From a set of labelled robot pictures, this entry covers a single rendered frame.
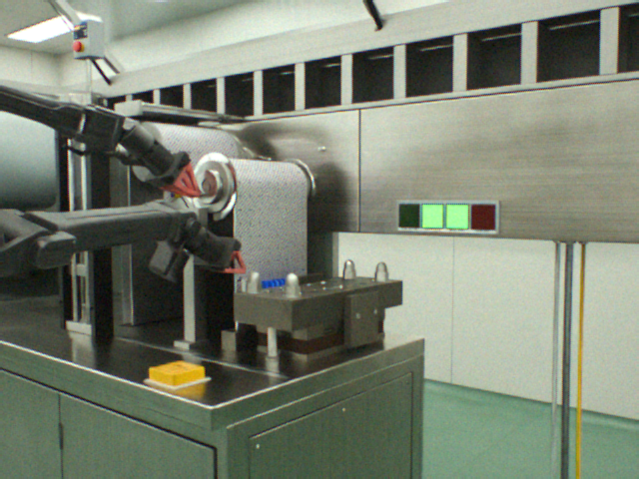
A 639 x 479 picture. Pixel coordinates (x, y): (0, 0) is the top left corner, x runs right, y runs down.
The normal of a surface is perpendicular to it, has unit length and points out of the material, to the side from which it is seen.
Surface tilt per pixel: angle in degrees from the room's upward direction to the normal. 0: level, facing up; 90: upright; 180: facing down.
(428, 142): 90
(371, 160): 90
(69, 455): 90
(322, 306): 90
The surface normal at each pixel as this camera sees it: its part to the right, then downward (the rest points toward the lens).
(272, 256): 0.78, 0.05
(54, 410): -0.62, 0.06
